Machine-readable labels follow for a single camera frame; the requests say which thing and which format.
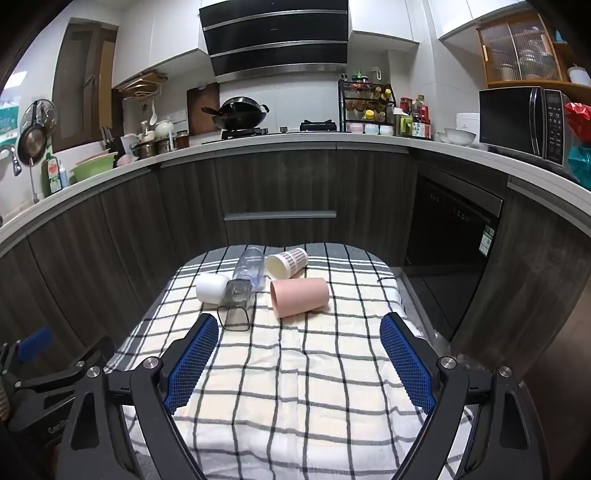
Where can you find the red plastic bag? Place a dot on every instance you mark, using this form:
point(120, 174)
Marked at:
point(579, 120)

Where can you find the pink cup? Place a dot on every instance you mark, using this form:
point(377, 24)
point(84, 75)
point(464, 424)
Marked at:
point(302, 297)

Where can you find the white cup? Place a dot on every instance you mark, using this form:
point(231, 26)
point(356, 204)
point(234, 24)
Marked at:
point(210, 288)

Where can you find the small white bowl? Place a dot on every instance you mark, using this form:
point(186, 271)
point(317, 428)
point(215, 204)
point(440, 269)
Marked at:
point(442, 137)

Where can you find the checked cloth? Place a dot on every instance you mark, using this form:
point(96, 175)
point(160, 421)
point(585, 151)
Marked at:
point(295, 392)

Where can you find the green basin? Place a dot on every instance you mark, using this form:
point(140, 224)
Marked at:
point(94, 168)

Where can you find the green holder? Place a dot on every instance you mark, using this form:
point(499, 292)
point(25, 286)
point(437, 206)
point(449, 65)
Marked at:
point(405, 126)

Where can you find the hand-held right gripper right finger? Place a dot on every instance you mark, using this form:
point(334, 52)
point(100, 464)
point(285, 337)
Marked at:
point(408, 364)

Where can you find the gas stove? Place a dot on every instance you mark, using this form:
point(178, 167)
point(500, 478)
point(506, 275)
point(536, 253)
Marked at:
point(318, 125)

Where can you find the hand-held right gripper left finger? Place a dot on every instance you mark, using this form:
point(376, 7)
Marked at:
point(194, 364)

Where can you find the patterned paper cup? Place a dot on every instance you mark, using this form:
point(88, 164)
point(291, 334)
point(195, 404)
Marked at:
point(290, 263)

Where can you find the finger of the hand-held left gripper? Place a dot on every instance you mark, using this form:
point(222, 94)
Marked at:
point(90, 353)
point(34, 340)

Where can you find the black wok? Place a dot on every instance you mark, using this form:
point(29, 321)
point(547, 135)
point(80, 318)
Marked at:
point(240, 113)

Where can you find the wooden glass door cabinet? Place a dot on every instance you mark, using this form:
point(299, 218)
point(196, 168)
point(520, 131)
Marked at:
point(521, 50)

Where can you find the white teapot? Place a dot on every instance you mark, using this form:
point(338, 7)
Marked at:
point(164, 128)

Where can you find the steel pot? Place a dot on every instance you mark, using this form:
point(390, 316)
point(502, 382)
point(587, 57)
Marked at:
point(147, 150)

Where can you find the wooden wall rack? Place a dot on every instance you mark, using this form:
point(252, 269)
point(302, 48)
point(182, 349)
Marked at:
point(141, 83)

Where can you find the black knife block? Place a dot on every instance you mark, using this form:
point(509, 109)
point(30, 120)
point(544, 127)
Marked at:
point(111, 141)

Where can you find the clear grey cup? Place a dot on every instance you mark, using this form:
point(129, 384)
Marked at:
point(236, 302)

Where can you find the teal plastic bag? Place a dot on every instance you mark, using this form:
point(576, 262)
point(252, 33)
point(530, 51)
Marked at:
point(581, 161)

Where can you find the green dish soap bottle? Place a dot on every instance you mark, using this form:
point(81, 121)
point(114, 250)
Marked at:
point(51, 175)

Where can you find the brown wooden door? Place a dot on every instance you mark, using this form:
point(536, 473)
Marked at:
point(69, 92)

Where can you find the black microwave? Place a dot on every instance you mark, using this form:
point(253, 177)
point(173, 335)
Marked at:
point(508, 117)

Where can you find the black dishwasher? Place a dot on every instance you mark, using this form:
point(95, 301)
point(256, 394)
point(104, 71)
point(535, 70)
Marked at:
point(443, 217)

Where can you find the black range hood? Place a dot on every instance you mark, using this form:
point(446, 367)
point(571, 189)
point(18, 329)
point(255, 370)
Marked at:
point(277, 41)

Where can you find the dark sauce bottle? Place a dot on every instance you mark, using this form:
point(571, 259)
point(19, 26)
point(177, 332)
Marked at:
point(420, 117)

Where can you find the hanging frying pan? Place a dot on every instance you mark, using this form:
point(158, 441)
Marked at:
point(31, 143)

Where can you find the dark wood drawer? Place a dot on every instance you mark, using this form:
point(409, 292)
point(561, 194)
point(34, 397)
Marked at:
point(279, 215)

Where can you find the black spice rack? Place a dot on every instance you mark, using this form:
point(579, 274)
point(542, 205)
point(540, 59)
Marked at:
point(364, 104)

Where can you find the dark brown cutting board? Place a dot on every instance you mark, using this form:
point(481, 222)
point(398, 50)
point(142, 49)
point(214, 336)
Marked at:
point(199, 104)

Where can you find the clear bluish cup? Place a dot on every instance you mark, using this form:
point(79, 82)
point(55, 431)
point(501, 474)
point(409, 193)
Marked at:
point(249, 266)

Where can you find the steel faucet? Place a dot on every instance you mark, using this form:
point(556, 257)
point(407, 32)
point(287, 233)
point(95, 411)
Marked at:
point(33, 184)

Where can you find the red lid jar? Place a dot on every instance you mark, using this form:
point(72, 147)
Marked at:
point(405, 105)

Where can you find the large white bowl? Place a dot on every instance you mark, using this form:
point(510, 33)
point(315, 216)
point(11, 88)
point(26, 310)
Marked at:
point(459, 136)

